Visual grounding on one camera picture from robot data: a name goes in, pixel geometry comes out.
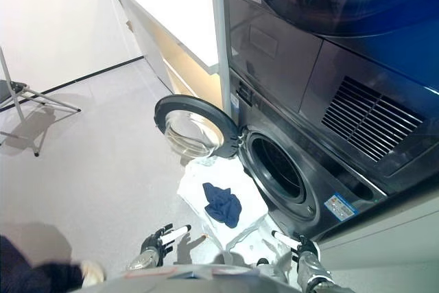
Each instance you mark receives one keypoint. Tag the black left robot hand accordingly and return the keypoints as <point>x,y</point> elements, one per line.
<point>152,244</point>

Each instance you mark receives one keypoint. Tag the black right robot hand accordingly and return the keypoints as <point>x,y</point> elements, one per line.
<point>307,246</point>

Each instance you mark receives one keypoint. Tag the dark blue garment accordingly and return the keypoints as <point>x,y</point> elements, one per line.
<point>223,205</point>

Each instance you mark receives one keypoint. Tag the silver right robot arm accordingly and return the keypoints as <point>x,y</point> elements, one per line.
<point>313,272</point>

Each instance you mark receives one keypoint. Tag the round washing machine door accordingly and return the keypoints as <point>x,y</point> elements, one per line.
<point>192,125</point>

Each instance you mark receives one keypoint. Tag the silver right robot leg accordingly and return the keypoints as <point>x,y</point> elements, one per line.
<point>272,270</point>

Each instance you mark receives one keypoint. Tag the white warning sticker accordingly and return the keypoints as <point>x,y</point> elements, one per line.
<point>339,206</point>

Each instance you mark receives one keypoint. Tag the grey robot torso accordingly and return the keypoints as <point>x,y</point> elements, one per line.
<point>192,281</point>

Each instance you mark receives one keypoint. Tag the person's beige shoe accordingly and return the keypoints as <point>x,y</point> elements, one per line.
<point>93,272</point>

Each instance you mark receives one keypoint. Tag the person's dark trouser leg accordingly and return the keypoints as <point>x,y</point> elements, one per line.
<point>31,272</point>

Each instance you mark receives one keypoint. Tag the blue energy sticker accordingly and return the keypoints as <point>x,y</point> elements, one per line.
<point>235,103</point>

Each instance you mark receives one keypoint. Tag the dark grey dryer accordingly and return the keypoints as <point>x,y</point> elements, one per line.
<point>291,42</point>

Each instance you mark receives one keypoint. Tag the grey folding chair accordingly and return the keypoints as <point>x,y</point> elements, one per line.
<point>13,90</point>

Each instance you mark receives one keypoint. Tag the white counter cabinet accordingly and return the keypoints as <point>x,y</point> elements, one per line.
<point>171,15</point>

